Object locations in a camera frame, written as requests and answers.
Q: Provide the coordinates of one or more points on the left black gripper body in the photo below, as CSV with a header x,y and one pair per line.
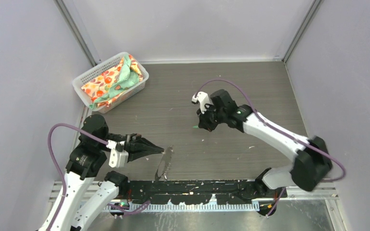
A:
x,y
130,141

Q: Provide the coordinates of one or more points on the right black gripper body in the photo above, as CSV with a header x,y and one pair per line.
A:
x,y
213,116

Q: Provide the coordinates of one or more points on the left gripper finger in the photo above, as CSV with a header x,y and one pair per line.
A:
x,y
137,155
144,145

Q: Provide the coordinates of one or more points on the metal keyring holder plate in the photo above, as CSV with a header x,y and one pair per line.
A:
x,y
165,164

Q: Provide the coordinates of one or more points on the white slotted cable duct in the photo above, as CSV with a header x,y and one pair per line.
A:
x,y
209,207

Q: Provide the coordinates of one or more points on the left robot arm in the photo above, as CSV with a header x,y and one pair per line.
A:
x,y
96,146

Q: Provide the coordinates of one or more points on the white plastic basket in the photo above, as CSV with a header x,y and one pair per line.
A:
x,y
80,80

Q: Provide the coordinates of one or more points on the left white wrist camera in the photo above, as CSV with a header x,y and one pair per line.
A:
x,y
118,155

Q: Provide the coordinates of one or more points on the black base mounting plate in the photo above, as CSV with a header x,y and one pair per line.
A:
x,y
196,192

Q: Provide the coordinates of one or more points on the colourful patterned cloth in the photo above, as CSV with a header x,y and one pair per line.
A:
x,y
105,88

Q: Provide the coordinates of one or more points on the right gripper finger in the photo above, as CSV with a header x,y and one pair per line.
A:
x,y
202,124
210,126

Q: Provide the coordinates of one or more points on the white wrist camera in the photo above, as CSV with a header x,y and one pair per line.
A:
x,y
118,155
202,99

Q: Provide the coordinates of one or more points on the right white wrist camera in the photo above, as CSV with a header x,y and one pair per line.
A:
x,y
202,99

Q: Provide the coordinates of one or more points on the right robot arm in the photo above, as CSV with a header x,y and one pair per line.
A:
x,y
309,162

